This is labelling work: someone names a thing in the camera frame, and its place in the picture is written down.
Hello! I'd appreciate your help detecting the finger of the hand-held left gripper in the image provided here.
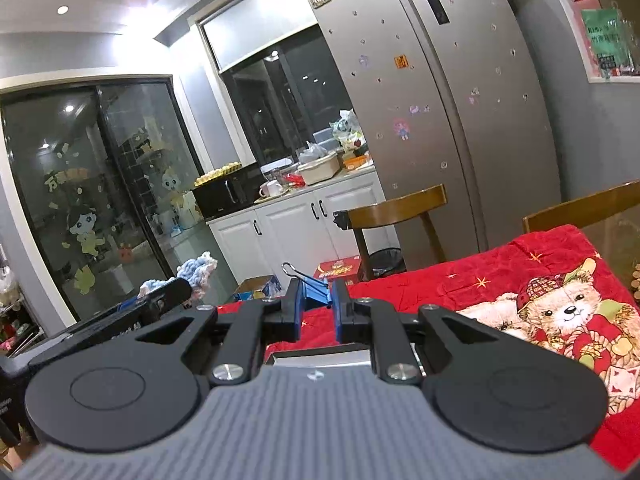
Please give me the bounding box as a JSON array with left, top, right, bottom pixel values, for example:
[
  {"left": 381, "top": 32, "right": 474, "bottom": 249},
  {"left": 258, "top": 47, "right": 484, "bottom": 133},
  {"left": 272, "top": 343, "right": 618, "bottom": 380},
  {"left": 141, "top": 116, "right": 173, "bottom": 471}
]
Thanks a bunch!
[{"left": 147, "top": 278, "right": 194, "bottom": 314}]

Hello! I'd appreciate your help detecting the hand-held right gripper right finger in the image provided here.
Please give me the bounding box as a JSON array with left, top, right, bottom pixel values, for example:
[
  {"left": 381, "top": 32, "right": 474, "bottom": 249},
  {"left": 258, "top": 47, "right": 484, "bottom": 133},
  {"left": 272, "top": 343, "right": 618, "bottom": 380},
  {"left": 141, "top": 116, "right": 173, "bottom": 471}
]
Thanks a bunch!
[{"left": 332, "top": 279, "right": 509, "bottom": 386}]

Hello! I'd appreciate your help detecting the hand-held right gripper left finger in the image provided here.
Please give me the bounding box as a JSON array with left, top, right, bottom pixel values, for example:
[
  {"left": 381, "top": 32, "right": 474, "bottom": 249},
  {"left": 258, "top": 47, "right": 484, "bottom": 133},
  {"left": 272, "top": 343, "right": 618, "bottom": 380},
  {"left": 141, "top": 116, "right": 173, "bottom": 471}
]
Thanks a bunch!
[{"left": 135, "top": 279, "right": 306, "bottom": 386}]

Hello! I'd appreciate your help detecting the blue binder clip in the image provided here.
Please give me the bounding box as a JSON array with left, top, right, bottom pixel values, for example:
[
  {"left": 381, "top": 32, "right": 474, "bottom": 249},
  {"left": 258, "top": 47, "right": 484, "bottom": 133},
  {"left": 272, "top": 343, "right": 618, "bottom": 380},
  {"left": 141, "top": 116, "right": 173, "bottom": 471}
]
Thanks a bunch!
[{"left": 281, "top": 262, "right": 335, "bottom": 312}]

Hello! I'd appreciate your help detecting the black cardboard box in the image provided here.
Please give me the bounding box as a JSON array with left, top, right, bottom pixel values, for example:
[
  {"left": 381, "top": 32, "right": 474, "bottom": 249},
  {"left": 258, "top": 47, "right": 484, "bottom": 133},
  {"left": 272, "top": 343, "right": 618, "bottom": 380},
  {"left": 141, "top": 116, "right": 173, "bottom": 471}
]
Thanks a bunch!
[{"left": 264, "top": 342, "right": 427, "bottom": 377}]

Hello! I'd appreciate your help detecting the blue white knitted cloth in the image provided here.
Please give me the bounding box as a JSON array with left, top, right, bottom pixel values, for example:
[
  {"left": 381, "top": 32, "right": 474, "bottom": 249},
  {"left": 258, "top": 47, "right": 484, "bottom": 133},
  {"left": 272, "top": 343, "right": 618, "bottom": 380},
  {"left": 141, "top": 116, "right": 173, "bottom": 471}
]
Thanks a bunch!
[{"left": 137, "top": 252, "right": 219, "bottom": 307}]

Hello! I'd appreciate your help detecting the red gift box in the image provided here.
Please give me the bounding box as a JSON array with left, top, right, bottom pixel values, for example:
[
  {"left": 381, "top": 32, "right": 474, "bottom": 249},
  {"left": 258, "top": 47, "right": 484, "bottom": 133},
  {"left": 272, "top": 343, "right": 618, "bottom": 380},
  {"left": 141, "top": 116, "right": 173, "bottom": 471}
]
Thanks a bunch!
[{"left": 312, "top": 254, "right": 364, "bottom": 282}]

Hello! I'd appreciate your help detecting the blue cardboard box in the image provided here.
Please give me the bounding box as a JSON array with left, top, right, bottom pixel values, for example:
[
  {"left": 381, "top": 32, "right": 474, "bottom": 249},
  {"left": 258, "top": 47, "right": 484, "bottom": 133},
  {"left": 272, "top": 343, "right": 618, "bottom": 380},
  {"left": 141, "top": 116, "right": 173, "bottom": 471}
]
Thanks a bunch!
[{"left": 232, "top": 274, "right": 282, "bottom": 304}]

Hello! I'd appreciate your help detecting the black trash bin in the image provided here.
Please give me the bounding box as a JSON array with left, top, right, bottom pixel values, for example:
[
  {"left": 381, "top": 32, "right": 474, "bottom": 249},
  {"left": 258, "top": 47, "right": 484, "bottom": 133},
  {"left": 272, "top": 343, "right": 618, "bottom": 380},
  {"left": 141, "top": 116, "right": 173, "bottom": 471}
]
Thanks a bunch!
[{"left": 369, "top": 247, "right": 406, "bottom": 276}]

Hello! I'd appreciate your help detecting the white kitchen cabinet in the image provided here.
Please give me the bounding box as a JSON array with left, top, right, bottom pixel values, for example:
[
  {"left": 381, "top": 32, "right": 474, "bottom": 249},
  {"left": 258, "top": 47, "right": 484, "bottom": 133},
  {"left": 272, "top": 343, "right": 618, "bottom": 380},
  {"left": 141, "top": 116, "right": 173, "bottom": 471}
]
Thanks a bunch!
[{"left": 205, "top": 165, "right": 387, "bottom": 302}]

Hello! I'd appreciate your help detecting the black microwave oven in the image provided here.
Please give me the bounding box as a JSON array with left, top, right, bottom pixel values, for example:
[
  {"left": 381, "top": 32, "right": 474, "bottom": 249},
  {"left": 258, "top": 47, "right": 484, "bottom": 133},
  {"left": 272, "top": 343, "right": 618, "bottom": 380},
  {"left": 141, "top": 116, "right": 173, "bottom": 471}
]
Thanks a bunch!
[{"left": 192, "top": 172, "right": 257, "bottom": 219}]

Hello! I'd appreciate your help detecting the wooden chair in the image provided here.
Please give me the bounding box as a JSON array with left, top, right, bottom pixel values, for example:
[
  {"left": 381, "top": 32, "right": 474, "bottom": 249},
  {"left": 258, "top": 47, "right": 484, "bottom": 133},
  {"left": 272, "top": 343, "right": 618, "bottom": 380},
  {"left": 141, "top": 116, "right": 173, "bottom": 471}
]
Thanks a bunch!
[
  {"left": 333, "top": 184, "right": 449, "bottom": 282},
  {"left": 522, "top": 179, "right": 640, "bottom": 235}
]

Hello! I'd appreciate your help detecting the glass sliding door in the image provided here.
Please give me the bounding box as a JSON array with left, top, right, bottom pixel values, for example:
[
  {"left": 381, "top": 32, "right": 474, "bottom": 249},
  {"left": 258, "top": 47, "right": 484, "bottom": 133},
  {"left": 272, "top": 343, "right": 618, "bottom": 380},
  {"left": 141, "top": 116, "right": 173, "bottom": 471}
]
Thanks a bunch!
[{"left": 0, "top": 77, "right": 239, "bottom": 322}]

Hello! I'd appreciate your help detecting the yellow bumpy tray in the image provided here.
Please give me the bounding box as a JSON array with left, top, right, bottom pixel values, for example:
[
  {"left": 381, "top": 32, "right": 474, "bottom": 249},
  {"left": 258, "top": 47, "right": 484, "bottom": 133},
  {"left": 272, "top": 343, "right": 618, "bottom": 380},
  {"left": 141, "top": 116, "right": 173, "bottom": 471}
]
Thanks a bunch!
[{"left": 194, "top": 161, "right": 243, "bottom": 187}]

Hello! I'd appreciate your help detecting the red printed blanket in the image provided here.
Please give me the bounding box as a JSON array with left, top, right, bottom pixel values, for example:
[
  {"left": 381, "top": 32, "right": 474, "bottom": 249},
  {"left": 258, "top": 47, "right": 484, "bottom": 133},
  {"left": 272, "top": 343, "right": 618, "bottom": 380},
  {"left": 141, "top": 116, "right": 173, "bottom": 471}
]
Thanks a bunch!
[{"left": 217, "top": 224, "right": 640, "bottom": 472}]

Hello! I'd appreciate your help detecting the beige plastic basin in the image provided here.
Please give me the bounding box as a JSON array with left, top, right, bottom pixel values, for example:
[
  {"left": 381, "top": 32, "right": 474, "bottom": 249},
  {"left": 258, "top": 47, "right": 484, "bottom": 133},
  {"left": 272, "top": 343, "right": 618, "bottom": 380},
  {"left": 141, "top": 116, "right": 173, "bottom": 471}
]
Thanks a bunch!
[{"left": 297, "top": 152, "right": 342, "bottom": 186}]

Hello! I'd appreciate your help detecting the white plastic bag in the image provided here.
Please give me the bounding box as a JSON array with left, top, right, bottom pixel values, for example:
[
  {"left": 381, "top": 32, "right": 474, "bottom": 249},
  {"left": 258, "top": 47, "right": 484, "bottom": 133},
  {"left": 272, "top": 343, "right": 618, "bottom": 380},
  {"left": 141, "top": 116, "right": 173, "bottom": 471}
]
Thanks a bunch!
[{"left": 332, "top": 109, "right": 367, "bottom": 154}]

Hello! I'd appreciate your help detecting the dark window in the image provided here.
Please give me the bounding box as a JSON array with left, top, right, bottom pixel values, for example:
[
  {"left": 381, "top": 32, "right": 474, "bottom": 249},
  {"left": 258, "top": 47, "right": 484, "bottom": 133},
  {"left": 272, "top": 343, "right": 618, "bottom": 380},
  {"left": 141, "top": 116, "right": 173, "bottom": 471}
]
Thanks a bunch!
[{"left": 197, "top": 24, "right": 357, "bottom": 167}]

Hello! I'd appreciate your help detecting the silver refrigerator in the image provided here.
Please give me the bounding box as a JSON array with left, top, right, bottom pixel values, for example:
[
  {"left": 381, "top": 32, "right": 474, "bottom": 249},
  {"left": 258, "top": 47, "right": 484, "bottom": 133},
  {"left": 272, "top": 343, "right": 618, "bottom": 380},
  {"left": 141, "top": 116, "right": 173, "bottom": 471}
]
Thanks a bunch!
[{"left": 306, "top": 0, "right": 564, "bottom": 262}]

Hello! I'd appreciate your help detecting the green wall poster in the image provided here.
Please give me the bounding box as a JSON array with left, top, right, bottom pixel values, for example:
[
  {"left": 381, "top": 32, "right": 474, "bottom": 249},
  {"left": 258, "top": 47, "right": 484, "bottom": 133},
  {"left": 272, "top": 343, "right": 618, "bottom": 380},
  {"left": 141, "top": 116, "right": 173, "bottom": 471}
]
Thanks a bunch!
[{"left": 579, "top": 7, "right": 637, "bottom": 79}]

